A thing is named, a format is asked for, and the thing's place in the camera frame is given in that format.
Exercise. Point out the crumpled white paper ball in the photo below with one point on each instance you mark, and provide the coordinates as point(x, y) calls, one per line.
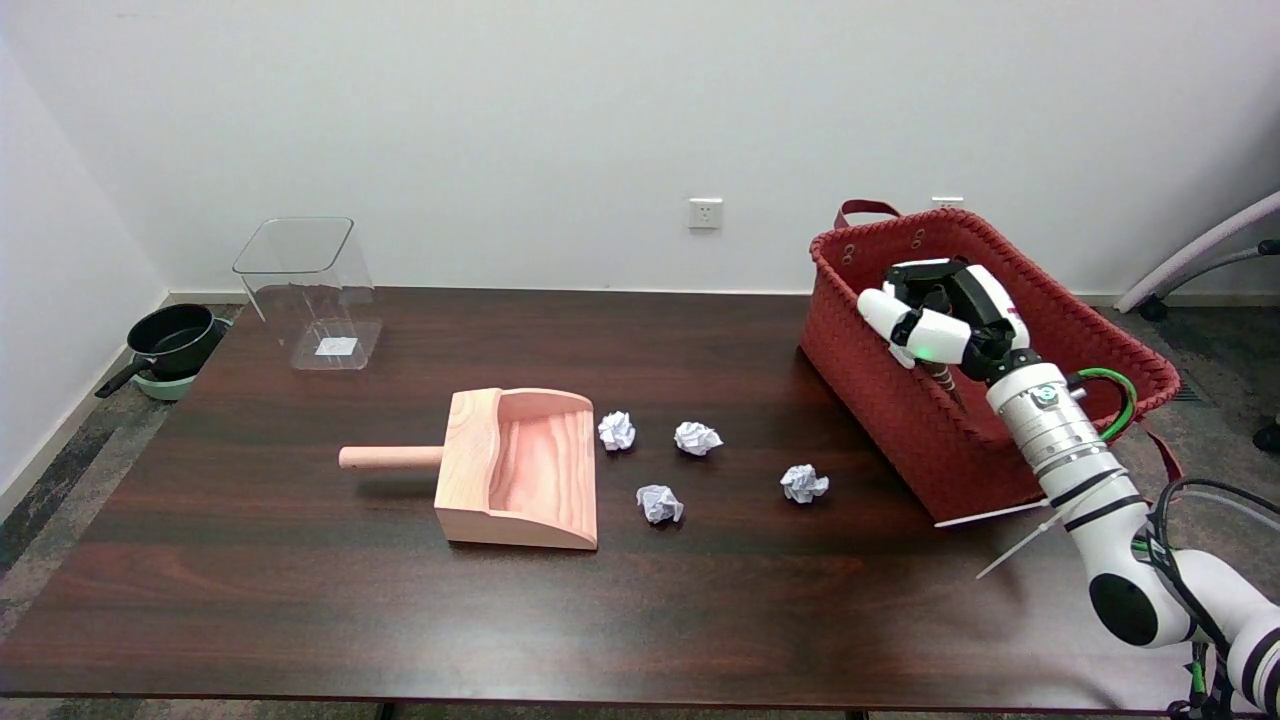
point(803, 484)
point(697, 438)
point(659, 503)
point(617, 431)

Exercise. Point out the white zip tie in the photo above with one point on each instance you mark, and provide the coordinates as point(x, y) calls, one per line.
point(1020, 548)
point(990, 514)

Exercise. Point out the white wall socket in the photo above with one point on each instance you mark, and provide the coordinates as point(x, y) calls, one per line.
point(947, 202)
point(705, 213)

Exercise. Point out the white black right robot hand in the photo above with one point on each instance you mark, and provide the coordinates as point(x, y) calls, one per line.
point(950, 320)

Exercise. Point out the clear plastic container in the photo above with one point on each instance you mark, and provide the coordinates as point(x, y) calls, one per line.
point(320, 300)

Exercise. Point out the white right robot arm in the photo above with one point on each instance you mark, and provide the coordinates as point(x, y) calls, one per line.
point(1080, 470)

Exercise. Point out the brown hand broom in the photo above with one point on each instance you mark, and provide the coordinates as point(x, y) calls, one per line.
point(944, 378)

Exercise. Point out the red-brown woven basket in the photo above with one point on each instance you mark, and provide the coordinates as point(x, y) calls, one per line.
point(900, 430)

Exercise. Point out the black saucepan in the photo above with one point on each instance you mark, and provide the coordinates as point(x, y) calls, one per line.
point(175, 340)

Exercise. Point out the wooden dustpan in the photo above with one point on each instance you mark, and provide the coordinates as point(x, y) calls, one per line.
point(520, 470)

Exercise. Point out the pale green pot base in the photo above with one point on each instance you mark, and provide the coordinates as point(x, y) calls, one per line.
point(165, 387)

